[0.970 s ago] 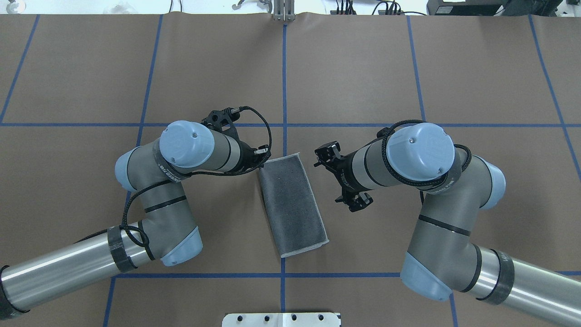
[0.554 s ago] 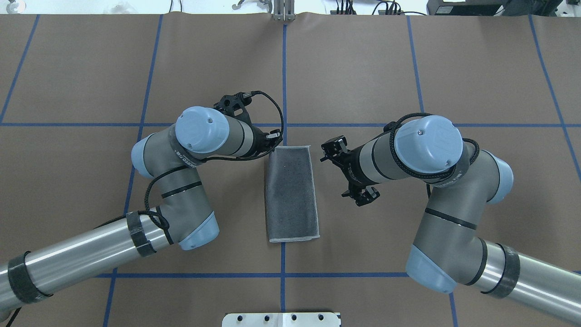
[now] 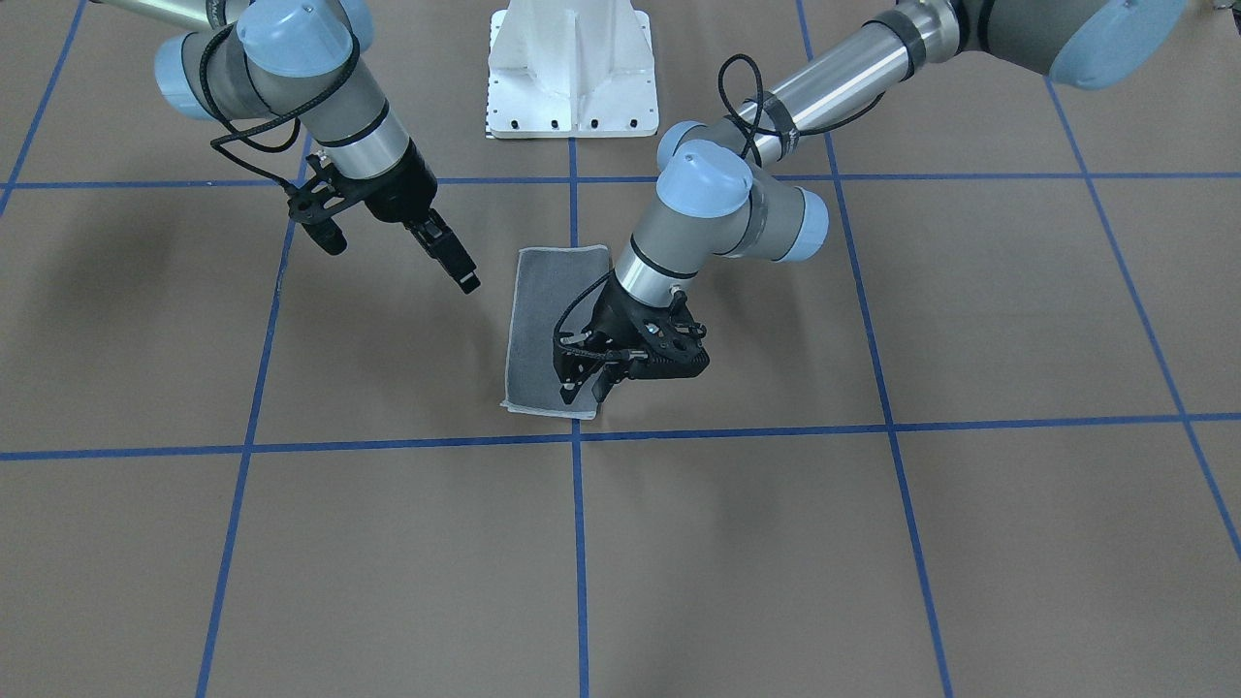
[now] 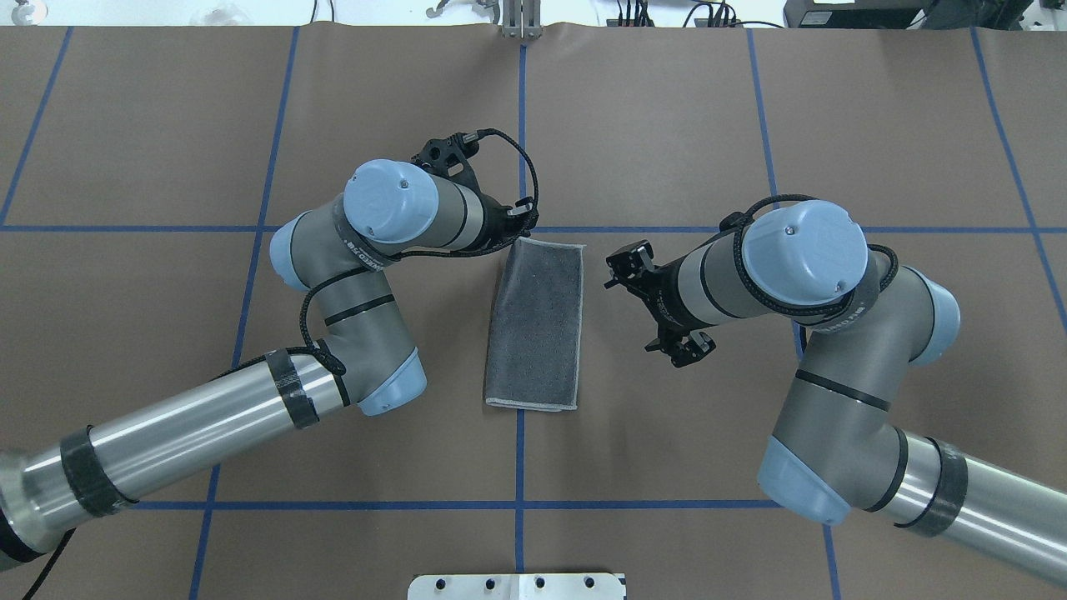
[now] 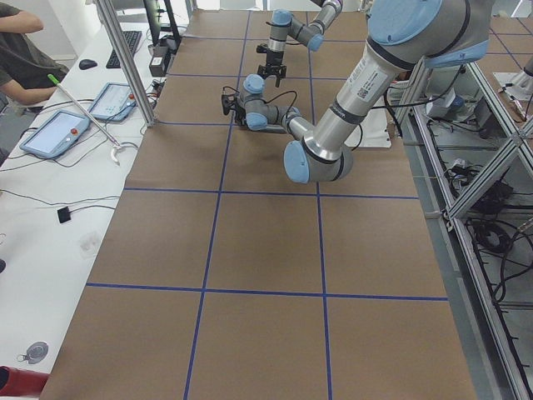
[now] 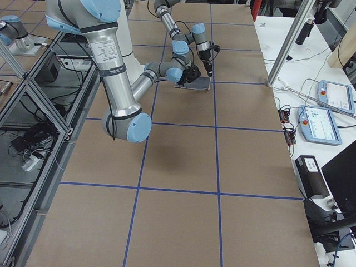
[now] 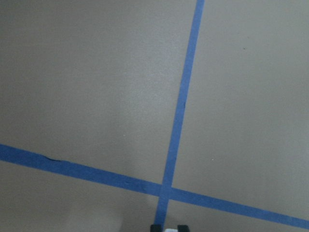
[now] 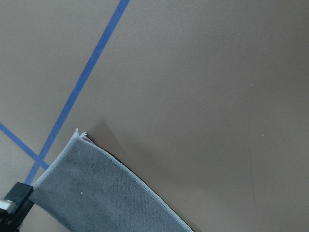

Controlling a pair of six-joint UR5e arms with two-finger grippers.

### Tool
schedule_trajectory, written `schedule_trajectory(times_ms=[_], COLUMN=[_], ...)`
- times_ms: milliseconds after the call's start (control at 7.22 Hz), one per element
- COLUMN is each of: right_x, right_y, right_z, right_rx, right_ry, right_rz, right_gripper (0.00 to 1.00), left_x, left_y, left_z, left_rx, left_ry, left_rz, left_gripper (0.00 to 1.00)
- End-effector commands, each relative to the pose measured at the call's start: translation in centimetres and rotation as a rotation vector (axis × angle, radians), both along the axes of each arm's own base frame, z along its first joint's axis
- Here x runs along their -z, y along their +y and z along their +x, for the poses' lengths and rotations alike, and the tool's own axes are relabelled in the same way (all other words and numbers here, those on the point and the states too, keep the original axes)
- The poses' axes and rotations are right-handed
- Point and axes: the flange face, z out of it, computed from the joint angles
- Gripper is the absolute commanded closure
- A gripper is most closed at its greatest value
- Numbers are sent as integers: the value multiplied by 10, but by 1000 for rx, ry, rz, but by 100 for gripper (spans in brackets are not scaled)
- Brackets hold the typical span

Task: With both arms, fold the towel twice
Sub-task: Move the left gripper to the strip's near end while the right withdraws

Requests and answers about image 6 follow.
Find aluminium frame post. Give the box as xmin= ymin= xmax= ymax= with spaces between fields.
xmin=266 ymin=0 xmax=315 ymax=87

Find black flashlight on desk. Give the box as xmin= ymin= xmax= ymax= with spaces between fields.
xmin=295 ymin=19 xmax=314 ymax=45

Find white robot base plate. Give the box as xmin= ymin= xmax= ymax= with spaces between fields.
xmin=123 ymin=54 xmax=145 ymax=85

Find small circuit boards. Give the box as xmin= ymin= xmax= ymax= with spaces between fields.
xmin=278 ymin=108 xmax=296 ymax=147

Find aluminium frame rack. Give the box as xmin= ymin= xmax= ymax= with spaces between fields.
xmin=1 ymin=33 xmax=99 ymax=266

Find far teach pendant tablet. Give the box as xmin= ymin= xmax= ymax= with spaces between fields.
xmin=317 ymin=80 xmax=355 ymax=115

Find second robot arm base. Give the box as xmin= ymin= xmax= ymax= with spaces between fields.
xmin=1 ymin=15 xmax=46 ymax=56

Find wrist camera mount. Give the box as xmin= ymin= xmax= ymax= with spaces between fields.
xmin=209 ymin=42 xmax=220 ymax=53

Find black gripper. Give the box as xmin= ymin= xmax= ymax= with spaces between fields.
xmin=199 ymin=48 xmax=213 ymax=77
xmin=180 ymin=65 xmax=201 ymax=85

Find near teach pendant tablet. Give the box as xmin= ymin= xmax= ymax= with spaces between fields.
xmin=298 ymin=106 xmax=342 ymax=146

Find black power adapter box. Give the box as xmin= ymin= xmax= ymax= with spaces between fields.
xmin=295 ymin=155 xmax=330 ymax=199

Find black monitor with stand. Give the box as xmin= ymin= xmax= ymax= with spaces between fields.
xmin=304 ymin=142 xmax=355 ymax=252

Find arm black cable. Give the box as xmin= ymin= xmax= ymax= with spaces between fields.
xmin=146 ymin=0 xmax=195 ymax=39
xmin=98 ymin=72 xmax=117 ymax=142

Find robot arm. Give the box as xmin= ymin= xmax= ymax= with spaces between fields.
xmin=46 ymin=1 xmax=209 ymax=143
xmin=154 ymin=0 xmax=214 ymax=77

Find teach pendant tablet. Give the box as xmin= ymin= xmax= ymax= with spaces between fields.
xmin=298 ymin=106 xmax=342 ymax=146
xmin=317 ymin=80 xmax=355 ymax=115

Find white power strip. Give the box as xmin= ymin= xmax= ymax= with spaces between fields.
xmin=21 ymin=155 xmax=39 ymax=172

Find bundle of black cables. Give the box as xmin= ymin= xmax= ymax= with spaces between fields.
xmin=8 ymin=122 xmax=61 ymax=159

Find pink and grey towel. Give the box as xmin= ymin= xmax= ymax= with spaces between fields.
xmin=174 ymin=76 xmax=211 ymax=90

